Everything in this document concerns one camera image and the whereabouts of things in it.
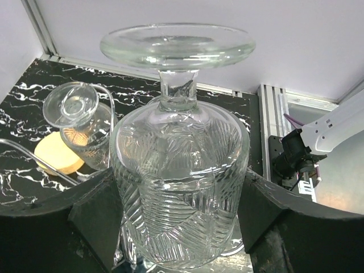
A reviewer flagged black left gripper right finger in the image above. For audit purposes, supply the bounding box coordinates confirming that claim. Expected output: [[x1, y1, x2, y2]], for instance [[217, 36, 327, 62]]
[[238, 169, 363, 272]]

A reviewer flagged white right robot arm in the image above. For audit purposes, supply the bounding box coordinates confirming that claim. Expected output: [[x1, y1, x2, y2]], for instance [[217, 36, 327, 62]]
[[272, 91, 363, 180]]

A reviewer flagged frosted short goblet front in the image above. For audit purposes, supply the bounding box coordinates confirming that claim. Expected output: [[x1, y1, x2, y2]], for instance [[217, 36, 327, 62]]
[[100, 23, 255, 270]]

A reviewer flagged chrome wine glass rack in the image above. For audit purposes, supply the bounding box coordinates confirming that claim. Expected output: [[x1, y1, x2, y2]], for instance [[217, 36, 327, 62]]
[[1, 82, 117, 185]]

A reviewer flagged patterned glass goblet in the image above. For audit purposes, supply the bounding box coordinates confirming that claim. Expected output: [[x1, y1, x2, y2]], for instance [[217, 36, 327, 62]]
[[43, 81, 118, 171]]

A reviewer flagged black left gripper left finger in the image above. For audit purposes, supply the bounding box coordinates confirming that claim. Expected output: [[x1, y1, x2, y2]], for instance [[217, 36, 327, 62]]
[[1, 168, 123, 272]]

